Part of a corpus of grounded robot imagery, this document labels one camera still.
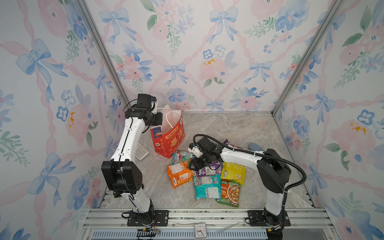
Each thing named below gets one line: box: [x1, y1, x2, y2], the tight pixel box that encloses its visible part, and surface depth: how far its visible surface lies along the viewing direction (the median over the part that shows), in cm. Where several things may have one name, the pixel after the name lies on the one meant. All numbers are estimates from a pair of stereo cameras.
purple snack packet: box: [192, 161, 223, 177], surface depth 90 cm
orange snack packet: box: [167, 160, 193, 189], surface depth 87 cm
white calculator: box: [135, 143, 150, 161], surface depth 98 cm
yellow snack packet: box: [220, 162, 247, 186], surface depth 87 cm
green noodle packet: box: [215, 179, 241, 208], surface depth 83 cm
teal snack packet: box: [193, 174, 222, 201], surface depth 83 cm
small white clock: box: [194, 222, 207, 239], surface depth 71 cm
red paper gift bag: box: [150, 104, 186, 159], surface depth 84 cm
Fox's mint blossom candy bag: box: [172, 149, 195, 165], surface depth 94 cm
